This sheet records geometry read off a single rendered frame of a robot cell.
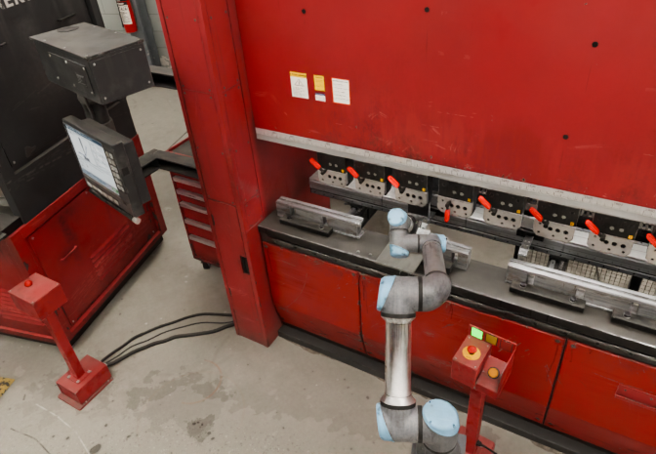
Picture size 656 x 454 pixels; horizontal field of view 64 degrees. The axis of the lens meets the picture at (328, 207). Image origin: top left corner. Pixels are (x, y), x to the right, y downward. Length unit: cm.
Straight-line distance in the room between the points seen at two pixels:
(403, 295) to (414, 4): 102
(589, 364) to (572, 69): 123
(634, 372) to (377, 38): 167
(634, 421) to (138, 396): 252
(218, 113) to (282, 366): 157
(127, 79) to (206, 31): 37
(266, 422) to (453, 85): 199
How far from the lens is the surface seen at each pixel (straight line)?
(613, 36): 192
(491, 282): 248
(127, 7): 729
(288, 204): 281
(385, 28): 211
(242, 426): 309
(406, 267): 233
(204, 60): 240
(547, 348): 253
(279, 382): 322
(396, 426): 185
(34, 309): 299
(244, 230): 278
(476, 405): 252
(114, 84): 227
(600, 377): 258
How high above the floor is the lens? 253
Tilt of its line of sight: 34 degrees down
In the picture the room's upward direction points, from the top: 5 degrees counter-clockwise
